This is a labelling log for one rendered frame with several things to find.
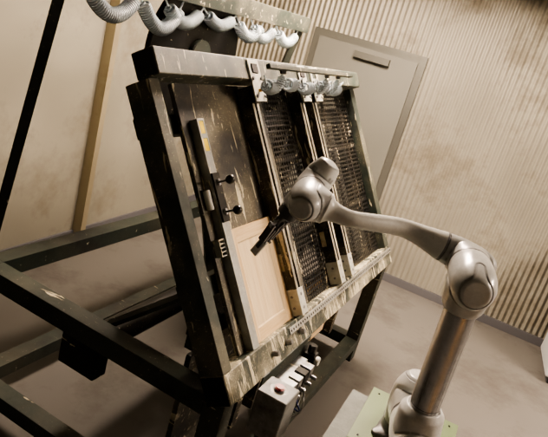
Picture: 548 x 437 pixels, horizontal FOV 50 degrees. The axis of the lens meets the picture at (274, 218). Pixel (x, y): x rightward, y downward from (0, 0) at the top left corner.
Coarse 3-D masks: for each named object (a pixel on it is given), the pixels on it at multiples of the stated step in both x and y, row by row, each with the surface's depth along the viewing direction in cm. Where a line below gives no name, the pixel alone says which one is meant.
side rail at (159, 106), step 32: (128, 96) 209; (160, 96) 209; (160, 128) 206; (160, 160) 208; (160, 192) 211; (160, 224) 213; (192, 224) 212; (192, 256) 209; (192, 288) 212; (192, 320) 214; (224, 352) 215
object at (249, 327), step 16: (192, 128) 229; (208, 144) 232; (208, 160) 230; (208, 176) 230; (224, 224) 232; (240, 272) 236; (240, 288) 234; (240, 304) 234; (240, 320) 235; (256, 336) 238
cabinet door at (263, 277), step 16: (256, 224) 258; (240, 240) 244; (256, 240) 256; (272, 240) 269; (240, 256) 242; (256, 256) 254; (272, 256) 266; (256, 272) 252; (272, 272) 264; (256, 288) 249; (272, 288) 262; (256, 304) 247; (272, 304) 259; (288, 304) 271; (256, 320) 244; (272, 320) 256; (288, 320) 269
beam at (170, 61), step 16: (160, 48) 205; (144, 64) 204; (160, 64) 203; (176, 64) 212; (192, 64) 221; (208, 64) 231; (224, 64) 241; (240, 64) 254; (288, 64) 298; (160, 80) 214; (176, 80) 221; (192, 80) 229; (208, 80) 237; (224, 80) 245; (240, 80) 255; (320, 80) 333; (352, 80) 383
